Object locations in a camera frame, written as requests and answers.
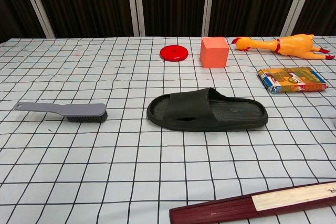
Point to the black rubber slipper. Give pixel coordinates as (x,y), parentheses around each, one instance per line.
(189,106)

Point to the grey cleaning brush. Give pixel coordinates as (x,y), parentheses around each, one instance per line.
(84,108)

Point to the red round disc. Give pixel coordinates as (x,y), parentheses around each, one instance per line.
(174,53)

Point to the orange foam cube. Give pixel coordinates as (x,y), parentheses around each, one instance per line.
(214,53)

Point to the white black checked tablecloth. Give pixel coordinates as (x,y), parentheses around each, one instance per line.
(105,169)

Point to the dark red folded fan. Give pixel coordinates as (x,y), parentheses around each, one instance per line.
(210,211)

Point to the dark white-framed partition screen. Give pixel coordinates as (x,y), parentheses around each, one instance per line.
(92,1)

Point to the orange printed snack packet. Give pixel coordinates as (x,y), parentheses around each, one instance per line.
(291,79)

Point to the yellow rubber chicken toy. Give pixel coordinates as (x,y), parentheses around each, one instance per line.
(296,44)

